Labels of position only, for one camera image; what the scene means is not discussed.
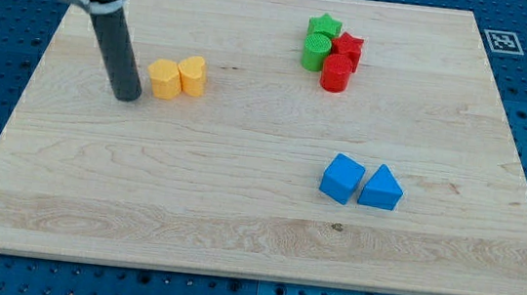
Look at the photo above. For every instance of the yellow pentagon block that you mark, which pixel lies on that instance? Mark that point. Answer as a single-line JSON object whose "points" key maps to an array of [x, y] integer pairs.
{"points": [[165, 79]]}

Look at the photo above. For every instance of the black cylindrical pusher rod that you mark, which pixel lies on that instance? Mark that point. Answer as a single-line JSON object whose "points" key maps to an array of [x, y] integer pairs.
{"points": [[117, 54]]}

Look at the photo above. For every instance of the white fiducial marker tag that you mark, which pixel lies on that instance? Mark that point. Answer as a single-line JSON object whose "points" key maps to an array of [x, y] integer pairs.
{"points": [[503, 42]]}

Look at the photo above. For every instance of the blue cube block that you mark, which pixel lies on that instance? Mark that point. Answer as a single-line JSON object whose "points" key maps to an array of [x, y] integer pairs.
{"points": [[341, 178]]}

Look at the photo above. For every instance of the red star block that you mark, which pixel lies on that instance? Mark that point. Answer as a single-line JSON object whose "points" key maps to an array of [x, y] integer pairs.
{"points": [[350, 46]]}

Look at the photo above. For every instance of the yellow heart block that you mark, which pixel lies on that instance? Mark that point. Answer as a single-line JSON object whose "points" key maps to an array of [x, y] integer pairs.
{"points": [[193, 76]]}

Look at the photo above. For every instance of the wooden board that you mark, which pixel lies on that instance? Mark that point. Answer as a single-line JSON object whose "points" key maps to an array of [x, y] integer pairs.
{"points": [[228, 183]]}

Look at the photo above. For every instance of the blue triangle block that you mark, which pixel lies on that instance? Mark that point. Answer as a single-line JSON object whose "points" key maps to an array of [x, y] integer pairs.
{"points": [[382, 190]]}

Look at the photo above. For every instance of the red cylinder block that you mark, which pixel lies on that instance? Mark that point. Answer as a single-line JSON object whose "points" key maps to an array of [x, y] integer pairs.
{"points": [[335, 74]]}

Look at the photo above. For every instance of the green cylinder block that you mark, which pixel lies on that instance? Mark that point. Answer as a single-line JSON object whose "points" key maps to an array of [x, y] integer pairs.
{"points": [[317, 47]]}

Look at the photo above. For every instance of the green star block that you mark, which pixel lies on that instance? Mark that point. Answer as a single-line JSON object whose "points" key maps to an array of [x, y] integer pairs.
{"points": [[325, 25]]}

